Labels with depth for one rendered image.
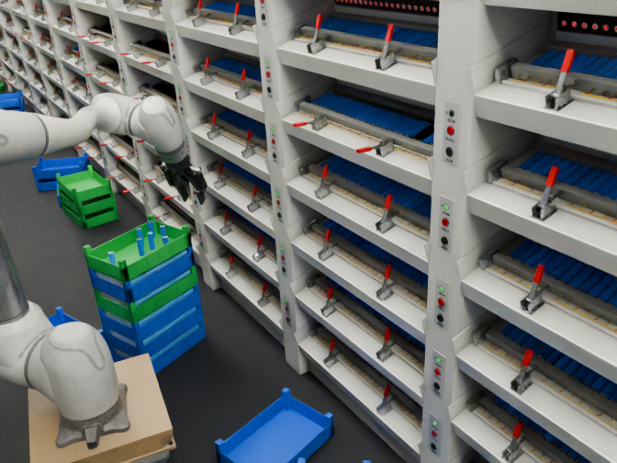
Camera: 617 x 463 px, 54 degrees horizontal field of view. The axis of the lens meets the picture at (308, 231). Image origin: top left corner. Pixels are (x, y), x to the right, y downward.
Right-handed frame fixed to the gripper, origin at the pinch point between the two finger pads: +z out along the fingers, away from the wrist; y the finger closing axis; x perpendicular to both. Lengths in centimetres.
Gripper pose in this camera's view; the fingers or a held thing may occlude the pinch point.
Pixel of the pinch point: (192, 194)
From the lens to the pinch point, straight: 207.2
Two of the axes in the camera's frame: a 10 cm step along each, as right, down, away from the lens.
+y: 9.6, 1.6, -2.4
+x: 2.6, -8.2, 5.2
